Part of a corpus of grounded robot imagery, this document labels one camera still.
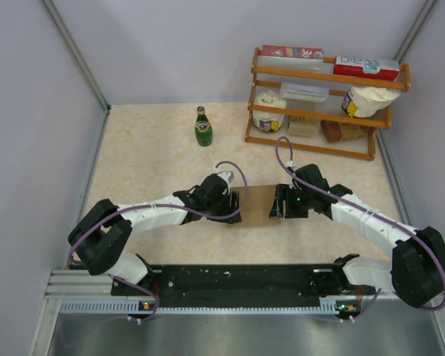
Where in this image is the right aluminium frame post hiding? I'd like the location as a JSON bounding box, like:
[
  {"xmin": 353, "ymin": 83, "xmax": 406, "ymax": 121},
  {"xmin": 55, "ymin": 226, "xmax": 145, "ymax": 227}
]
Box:
[{"xmin": 394, "ymin": 0, "xmax": 439, "ymax": 63}]

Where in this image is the green glass bottle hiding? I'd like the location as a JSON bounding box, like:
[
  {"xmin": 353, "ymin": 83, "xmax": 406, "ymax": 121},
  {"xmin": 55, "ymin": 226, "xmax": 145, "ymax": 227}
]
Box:
[{"xmin": 194, "ymin": 106, "xmax": 213, "ymax": 147}]

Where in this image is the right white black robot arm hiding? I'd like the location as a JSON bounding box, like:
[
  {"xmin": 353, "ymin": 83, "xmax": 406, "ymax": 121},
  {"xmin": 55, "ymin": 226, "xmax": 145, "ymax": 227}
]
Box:
[{"xmin": 283, "ymin": 164, "xmax": 445, "ymax": 310}]

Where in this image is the red white box right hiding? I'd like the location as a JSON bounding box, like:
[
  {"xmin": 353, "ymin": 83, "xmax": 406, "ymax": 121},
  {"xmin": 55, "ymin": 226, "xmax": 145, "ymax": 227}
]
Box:
[{"xmin": 333, "ymin": 56, "xmax": 400, "ymax": 81}]

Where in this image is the grey cable duct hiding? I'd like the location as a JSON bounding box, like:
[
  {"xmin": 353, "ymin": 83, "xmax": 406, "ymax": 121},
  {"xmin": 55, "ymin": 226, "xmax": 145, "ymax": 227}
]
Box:
[{"xmin": 61, "ymin": 298, "xmax": 357, "ymax": 315}]

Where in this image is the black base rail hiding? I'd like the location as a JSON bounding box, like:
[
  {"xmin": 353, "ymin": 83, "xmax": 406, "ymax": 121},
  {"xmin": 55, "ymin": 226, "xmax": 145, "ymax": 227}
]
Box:
[{"xmin": 111, "ymin": 263, "xmax": 375, "ymax": 308}]

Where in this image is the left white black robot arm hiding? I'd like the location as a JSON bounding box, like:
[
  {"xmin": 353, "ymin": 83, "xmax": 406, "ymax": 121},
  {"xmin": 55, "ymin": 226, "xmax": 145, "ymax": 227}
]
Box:
[{"xmin": 67, "ymin": 171, "xmax": 241, "ymax": 294}]

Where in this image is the tan cardboard block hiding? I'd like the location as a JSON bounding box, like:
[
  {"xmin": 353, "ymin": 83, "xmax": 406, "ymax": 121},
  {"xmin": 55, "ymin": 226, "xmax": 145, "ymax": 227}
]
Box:
[{"xmin": 288, "ymin": 116, "xmax": 318, "ymax": 137}]

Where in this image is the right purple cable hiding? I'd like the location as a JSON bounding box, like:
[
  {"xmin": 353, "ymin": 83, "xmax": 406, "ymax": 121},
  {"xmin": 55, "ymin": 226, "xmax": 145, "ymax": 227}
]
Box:
[{"xmin": 274, "ymin": 136, "xmax": 445, "ymax": 323}]

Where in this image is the large white bag right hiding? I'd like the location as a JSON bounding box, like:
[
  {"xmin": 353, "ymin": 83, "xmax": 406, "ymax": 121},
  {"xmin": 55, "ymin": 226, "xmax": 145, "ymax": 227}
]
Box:
[{"xmin": 341, "ymin": 85, "xmax": 401, "ymax": 118}]

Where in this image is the brown brick block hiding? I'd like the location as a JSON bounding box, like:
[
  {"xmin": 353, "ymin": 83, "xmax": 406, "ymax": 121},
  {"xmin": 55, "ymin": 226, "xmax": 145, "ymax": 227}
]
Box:
[{"xmin": 320, "ymin": 120, "xmax": 342, "ymax": 143}]

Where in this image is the brown cardboard box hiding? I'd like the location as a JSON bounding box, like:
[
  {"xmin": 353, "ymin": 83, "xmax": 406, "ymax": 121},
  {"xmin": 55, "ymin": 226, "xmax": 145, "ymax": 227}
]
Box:
[{"xmin": 226, "ymin": 185, "xmax": 282, "ymax": 228}]

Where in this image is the wooden shelf rack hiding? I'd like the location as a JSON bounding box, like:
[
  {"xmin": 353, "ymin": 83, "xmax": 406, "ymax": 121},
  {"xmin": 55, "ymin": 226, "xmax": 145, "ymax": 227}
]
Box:
[{"xmin": 244, "ymin": 47, "xmax": 412, "ymax": 160}]

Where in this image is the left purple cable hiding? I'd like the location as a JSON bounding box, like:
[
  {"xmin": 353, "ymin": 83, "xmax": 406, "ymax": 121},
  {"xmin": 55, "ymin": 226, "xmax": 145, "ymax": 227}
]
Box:
[{"xmin": 67, "ymin": 160, "xmax": 249, "ymax": 323}]

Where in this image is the red foil box left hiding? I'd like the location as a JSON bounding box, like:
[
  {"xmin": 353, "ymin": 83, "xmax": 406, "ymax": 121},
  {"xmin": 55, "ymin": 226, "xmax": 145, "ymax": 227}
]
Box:
[{"xmin": 262, "ymin": 44, "xmax": 324, "ymax": 61}]

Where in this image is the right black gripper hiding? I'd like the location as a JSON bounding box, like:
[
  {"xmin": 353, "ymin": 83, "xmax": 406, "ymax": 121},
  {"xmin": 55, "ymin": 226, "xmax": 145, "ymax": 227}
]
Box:
[{"xmin": 269, "ymin": 183, "xmax": 313, "ymax": 218}]

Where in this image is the aluminium corner frame post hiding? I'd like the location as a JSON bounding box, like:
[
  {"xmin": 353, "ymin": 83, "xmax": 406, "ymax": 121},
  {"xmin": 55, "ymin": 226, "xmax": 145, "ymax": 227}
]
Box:
[{"xmin": 41, "ymin": 0, "xmax": 111, "ymax": 113}]

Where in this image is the clear plastic container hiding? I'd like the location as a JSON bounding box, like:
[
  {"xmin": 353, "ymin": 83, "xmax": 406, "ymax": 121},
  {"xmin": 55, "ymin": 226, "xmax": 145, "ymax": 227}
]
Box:
[{"xmin": 280, "ymin": 82, "xmax": 329, "ymax": 103}]

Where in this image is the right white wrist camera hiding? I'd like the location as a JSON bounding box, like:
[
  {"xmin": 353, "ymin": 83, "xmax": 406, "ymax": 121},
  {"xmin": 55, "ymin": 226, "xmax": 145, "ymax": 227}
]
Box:
[{"xmin": 286, "ymin": 160, "xmax": 298, "ymax": 188}]

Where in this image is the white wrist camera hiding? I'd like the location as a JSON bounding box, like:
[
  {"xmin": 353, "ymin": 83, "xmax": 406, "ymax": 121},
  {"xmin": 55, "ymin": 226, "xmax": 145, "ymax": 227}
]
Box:
[
  {"xmin": 214, "ymin": 168, "xmax": 234, "ymax": 187},
  {"xmin": 286, "ymin": 160, "xmax": 298, "ymax": 188}
]

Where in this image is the purple cable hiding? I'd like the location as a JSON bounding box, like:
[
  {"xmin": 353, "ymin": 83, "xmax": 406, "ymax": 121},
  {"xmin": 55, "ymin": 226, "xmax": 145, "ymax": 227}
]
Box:
[
  {"xmin": 67, "ymin": 160, "xmax": 249, "ymax": 323},
  {"xmin": 274, "ymin": 136, "xmax": 445, "ymax": 323}
]

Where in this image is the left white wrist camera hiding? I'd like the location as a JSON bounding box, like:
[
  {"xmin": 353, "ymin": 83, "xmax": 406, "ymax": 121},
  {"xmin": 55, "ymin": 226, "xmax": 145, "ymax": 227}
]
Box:
[{"xmin": 214, "ymin": 168, "xmax": 234, "ymax": 187}]

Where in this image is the crumpled brown paper bag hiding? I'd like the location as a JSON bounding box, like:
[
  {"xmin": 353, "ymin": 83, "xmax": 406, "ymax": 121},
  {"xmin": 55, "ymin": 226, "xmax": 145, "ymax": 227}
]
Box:
[{"xmin": 339, "ymin": 122, "xmax": 369, "ymax": 141}]

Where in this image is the white bag left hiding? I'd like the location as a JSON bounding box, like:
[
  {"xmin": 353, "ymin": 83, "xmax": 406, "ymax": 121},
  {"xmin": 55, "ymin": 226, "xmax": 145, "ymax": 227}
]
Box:
[{"xmin": 252, "ymin": 90, "xmax": 286, "ymax": 132}]

